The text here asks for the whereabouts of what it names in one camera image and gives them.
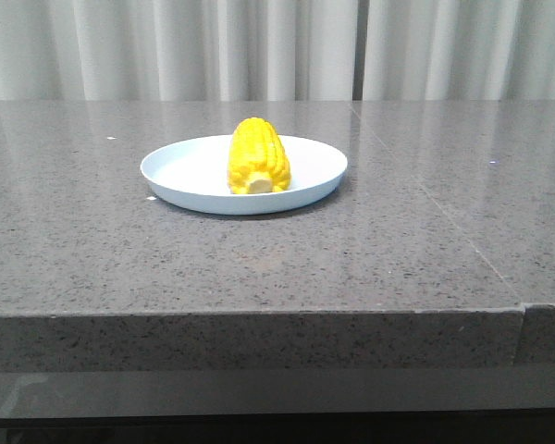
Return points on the light blue round plate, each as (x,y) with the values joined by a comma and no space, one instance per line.
(192,174)

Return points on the yellow corn cob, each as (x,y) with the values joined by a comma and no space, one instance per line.
(257,160)

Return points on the white curtain left panel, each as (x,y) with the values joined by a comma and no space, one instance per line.
(181,50)

